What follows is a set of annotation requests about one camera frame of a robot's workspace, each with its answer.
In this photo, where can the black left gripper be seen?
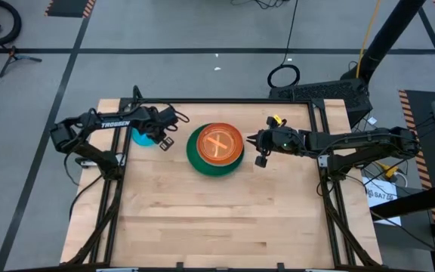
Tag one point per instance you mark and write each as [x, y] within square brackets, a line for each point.
[155, 121]

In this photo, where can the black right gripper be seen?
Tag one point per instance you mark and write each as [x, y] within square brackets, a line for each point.
[283, 141]

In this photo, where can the orange plastic plate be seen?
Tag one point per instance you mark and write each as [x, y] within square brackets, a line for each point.
[199, 144]

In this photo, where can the large green plastic plate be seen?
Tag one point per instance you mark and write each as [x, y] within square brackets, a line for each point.
[196, 158]

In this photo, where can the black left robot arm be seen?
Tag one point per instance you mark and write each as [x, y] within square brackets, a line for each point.
[115, 124]

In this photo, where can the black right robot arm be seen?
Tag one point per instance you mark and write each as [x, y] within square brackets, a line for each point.
[353, 141]

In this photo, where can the clear blue plastic plate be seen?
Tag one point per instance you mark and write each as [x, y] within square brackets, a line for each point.
[142, 140]

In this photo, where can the white paper sheet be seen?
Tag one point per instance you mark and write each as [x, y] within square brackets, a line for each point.
[372, 185]

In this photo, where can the yellow power plug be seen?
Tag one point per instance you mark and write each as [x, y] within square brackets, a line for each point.
[386, 169]

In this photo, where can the black pole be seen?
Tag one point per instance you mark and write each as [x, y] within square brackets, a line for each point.
[391, 30]

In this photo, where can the black tripod stand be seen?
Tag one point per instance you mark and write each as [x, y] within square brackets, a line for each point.
[12, 56]

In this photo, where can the black aluminium table frame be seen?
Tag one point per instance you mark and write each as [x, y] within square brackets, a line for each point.
[217, 101]

